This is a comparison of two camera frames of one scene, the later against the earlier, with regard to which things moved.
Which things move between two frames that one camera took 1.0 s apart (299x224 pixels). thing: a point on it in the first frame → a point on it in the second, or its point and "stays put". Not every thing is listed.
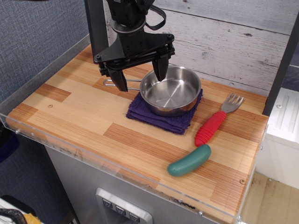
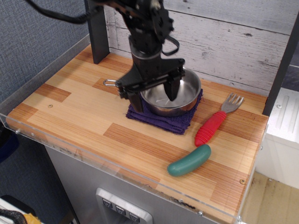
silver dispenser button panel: [111, 209] stays put
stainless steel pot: [176, 94] stays put
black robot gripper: [130, 48] → [149, 71]
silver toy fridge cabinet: [80, 179] stays put
